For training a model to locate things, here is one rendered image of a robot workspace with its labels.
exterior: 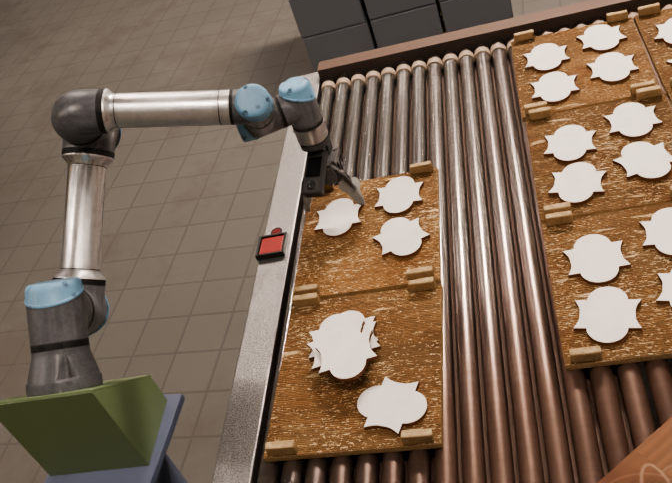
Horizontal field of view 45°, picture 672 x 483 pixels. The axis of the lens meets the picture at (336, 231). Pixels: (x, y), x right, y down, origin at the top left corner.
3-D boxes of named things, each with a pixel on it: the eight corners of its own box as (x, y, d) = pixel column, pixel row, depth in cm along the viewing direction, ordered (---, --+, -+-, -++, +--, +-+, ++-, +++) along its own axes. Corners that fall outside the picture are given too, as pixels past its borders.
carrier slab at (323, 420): (265, 462, 158) (262, 458, 157) (294, 307, 188) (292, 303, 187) (443, 448, 149) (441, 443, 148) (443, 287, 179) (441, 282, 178)
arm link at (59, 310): (19, 348, 162) (12, 281, 163) (43, 345, 175) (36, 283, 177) (79, 339, 162) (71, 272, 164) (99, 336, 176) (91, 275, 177)
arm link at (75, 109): (35, 79, 168) (270, 71, 169) (53, 93, 179) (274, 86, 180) (35, 134, 167) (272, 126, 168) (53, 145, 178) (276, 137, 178)
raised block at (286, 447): (268, 457, 157) (263, 449, 155) (270, 449, 158) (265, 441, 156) (297, 455, 155) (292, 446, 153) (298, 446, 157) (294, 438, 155)
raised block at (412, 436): (403, 446, 150) (400, 437, 148) (403, 437, 151) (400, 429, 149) (435, 444, 148) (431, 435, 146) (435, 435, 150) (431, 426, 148)
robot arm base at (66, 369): (10, 399, 163) (4, 350, 164) (59, 388, 177) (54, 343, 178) (71, 391, 158) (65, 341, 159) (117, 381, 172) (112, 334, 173)
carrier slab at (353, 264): (293, 305, 189) (291, 300, 188) (311, 194, 220) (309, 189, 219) (441, 283, 180) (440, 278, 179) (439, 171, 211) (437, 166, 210)
